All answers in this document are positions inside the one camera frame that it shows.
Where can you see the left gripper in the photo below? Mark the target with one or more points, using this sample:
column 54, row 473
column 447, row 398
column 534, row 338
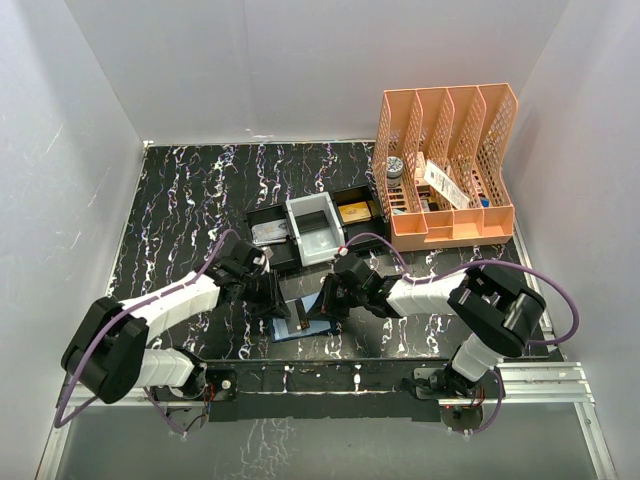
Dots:
column 272, row 305

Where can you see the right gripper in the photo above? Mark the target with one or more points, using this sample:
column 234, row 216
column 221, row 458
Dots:
column 325, row 306

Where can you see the blue card holder wallet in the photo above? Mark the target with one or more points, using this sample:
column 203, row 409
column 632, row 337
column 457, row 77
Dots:
column 318, row 326

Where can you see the white VIP card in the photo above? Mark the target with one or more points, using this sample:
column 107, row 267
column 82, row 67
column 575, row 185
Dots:
column 276, row 231

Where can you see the white plastic bin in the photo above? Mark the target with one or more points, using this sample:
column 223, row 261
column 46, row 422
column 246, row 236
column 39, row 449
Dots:
column 320, row 245

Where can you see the black tray with gold card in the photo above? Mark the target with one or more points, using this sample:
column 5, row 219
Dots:
column 365, row 236

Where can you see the orange desk file organizer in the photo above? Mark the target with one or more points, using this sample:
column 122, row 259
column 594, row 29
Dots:
column 464, row 130

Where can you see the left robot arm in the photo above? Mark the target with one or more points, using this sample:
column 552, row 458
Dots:
column 111, row 353

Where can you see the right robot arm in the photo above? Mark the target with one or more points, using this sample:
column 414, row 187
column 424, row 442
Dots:
column 501, row 312

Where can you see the dark card in wallet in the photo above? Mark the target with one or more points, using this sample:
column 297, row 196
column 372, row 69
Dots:
column 298, row 320

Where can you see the black tray with blue card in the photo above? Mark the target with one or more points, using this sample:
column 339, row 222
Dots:
column 285, row 256

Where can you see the gold credit card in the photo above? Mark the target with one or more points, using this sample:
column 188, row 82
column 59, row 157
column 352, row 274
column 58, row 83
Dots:
column 356, row 212

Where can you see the black item in white bin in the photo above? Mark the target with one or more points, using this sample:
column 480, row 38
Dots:
column 312, row 221

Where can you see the round jar with patterned lid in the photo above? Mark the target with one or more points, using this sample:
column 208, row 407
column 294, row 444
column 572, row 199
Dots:
column 394, row 171

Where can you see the white labelled flat package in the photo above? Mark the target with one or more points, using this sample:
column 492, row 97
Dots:
column 445, row 186

